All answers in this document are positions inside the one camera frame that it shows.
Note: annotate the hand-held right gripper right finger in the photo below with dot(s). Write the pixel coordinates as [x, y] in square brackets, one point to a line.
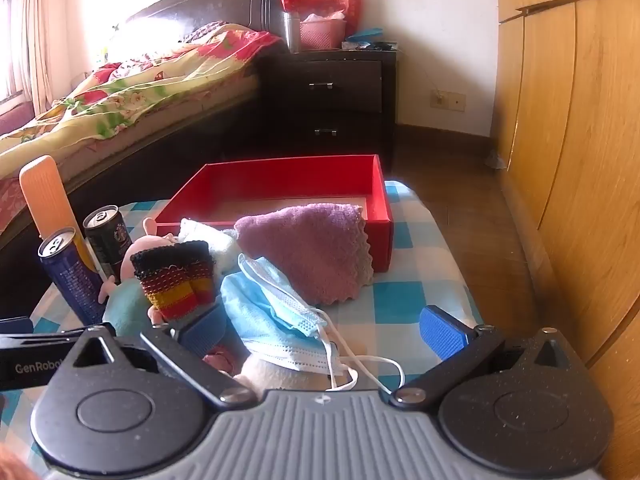
[440, 332]

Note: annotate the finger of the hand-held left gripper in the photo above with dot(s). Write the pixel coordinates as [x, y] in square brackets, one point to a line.
[15, 325]

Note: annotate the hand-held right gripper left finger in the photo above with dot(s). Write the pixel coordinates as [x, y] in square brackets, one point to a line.
[202, 332]

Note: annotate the black red yellow striped sock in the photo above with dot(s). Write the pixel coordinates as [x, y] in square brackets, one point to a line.
[175, 275]

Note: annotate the blue face mask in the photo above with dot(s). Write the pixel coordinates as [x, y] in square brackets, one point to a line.
[270, 320]

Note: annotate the pale mint towel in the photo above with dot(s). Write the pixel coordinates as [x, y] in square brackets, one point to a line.
[210, 240]

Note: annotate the pink pig plush toy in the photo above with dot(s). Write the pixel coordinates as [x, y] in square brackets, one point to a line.
[145, 255]

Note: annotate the purple knitted towel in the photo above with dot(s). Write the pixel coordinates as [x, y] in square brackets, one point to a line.
[310, 250]

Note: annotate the red cardboard box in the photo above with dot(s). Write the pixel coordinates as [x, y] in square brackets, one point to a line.
[300, 180]

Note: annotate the blue white checkered tablecloth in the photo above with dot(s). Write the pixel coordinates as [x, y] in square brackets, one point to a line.
[410, 290]

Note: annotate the blue drink can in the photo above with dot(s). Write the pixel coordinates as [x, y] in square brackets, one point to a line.
[70, 280]

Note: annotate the dark drink can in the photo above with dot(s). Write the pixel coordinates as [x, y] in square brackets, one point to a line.
[110, 240]

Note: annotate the orange wooden chair back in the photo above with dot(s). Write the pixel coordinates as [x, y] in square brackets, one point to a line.
[47, 195]

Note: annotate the crumpled plastic scrap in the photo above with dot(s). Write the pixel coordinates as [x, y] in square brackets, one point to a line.
[495, 160]

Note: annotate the dark wooden bed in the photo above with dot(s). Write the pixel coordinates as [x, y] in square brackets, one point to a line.
[150, 155]

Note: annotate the wooden wardrobe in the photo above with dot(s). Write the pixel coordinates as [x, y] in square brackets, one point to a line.
[575, 135]

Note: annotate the floral blanket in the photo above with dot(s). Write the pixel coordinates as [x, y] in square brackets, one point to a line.
[140, 90]

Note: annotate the dark wooden nightstand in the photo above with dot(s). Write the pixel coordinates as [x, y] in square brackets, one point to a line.
[340, 100]

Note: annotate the light curtain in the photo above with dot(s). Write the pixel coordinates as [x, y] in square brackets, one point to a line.
[25, 25]

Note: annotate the blue plastic lid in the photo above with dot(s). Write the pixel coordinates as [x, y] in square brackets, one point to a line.
[365, 35]

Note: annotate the steel thermos bottle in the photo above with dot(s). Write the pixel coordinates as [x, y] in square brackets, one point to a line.
[292, 32]

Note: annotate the pink plastic basket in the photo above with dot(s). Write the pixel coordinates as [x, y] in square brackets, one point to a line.
[322, 35]

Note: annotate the red plastic bag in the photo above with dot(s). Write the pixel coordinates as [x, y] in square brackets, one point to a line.
[325, 0]

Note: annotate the wall power socket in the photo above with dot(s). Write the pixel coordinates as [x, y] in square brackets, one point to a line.
[448, 100]

